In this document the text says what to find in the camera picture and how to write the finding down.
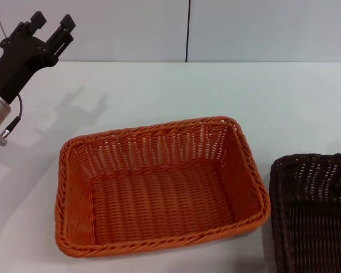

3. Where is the dark brown woven basket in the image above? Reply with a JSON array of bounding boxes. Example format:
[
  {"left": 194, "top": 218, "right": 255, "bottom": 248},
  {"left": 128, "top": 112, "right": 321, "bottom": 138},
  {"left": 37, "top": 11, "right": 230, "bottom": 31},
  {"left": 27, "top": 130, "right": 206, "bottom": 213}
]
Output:
[{"left": 269, "top": 152, "right": 341, "bottom": 273}]

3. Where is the black wrist cable with connector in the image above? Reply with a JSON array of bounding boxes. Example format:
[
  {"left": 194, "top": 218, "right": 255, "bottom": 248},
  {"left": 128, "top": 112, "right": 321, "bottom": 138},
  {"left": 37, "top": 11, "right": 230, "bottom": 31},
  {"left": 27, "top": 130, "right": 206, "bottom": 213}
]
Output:
[{"left": 0, "top": 94, "right": 24, "bottom": 146}]

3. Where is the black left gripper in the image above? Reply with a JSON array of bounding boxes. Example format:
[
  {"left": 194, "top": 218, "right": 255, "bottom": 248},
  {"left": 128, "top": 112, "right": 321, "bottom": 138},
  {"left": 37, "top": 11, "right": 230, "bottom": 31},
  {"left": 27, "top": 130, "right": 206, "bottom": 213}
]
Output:
[{"left": 0, "top": 11, "right": 77, "bottom": 104}]

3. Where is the orange woven plastic basket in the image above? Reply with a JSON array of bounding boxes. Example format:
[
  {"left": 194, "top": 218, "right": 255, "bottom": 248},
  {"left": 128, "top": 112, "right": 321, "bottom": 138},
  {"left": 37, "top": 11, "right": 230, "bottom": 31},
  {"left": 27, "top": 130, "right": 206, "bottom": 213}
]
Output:
[{"left": 54, "top": 115, "right": 272, "bottom": 253}]

